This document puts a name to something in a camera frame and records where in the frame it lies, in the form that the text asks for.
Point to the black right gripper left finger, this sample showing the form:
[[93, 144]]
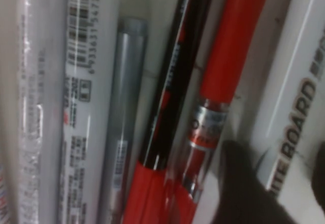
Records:
[[243, 183]]

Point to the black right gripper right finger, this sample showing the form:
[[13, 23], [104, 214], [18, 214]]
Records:
[[320, 175]]

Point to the black and red pen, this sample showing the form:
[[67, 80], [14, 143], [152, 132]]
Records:
[[167, 94]]

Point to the red gel pen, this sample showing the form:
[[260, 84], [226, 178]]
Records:
[[223, 64]]

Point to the grey pen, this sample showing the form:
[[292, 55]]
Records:
[[124, 94]]

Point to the white whiteboard marker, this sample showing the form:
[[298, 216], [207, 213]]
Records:
[[287, 87]]

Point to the barcode white marker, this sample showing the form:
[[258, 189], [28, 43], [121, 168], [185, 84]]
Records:
[[83, 94]]

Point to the shrink-wrapped white marker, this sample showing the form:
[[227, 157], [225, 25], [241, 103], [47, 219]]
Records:
[[40, 94]]

